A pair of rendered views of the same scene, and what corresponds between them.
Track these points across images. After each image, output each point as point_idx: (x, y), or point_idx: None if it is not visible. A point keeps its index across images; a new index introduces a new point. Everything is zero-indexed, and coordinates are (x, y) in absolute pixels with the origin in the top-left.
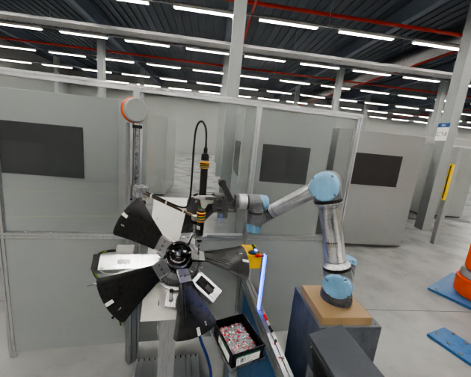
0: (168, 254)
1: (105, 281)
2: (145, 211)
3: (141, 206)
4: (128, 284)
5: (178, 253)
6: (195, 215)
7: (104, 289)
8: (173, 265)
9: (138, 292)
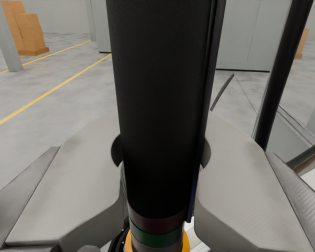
0: (129, 220)
1: (123, 162)
2: (210, 109)
3: (218, 94)
4: (123, 190)
5: (124, 244)
6: (188, 230)
7: (121, 168)
8: (110, 243)
9: (127, 215)
